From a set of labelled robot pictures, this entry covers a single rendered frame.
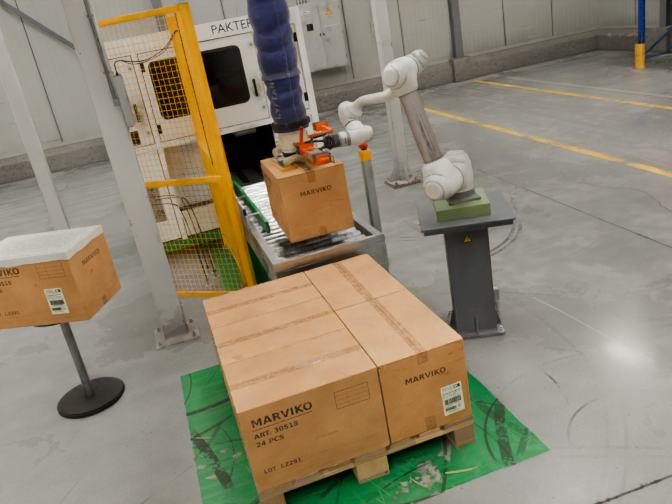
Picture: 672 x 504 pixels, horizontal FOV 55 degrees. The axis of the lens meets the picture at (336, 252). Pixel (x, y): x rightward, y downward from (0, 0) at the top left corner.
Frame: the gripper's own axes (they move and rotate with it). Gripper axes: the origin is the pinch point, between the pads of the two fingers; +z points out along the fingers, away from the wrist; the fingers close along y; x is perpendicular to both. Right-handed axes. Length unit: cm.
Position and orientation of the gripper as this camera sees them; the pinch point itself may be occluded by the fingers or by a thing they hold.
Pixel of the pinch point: (305, 148)
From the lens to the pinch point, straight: 374.1
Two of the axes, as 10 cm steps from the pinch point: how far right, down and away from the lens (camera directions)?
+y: 1.7, 9.2, 3.6
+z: -9.4, 2.6, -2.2
